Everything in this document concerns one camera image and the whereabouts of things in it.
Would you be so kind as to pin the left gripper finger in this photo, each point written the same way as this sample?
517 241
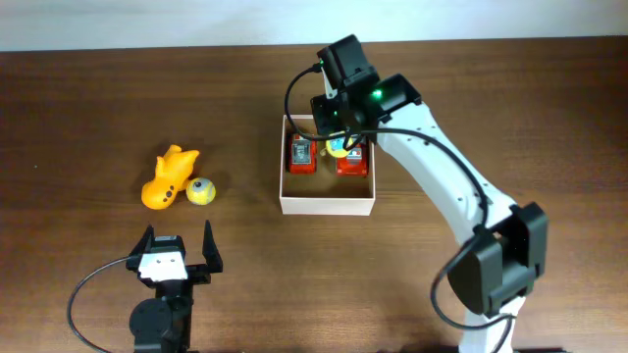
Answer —
209 248
144 242

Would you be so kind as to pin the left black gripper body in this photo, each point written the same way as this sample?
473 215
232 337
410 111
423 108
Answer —
198 273

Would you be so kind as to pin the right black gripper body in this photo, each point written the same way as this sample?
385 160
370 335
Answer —
330 114

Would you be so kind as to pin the yellow wooden rattle drum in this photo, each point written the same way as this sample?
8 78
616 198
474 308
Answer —
334 146

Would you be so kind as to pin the red fire truck with ladder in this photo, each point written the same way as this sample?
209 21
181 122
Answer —
355 164

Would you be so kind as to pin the red fire truck toy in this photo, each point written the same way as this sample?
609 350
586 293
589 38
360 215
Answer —
302 155

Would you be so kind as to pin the yellow grey toy ball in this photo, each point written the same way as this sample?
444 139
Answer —
200 191

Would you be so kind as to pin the orange rubber animal toy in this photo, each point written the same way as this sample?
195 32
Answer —
171 176

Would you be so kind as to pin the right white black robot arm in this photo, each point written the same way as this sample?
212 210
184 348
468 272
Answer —
503 246

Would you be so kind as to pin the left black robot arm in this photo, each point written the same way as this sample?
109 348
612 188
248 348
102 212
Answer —
162 324

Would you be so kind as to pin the pink cardboard box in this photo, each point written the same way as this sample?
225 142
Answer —
325 193

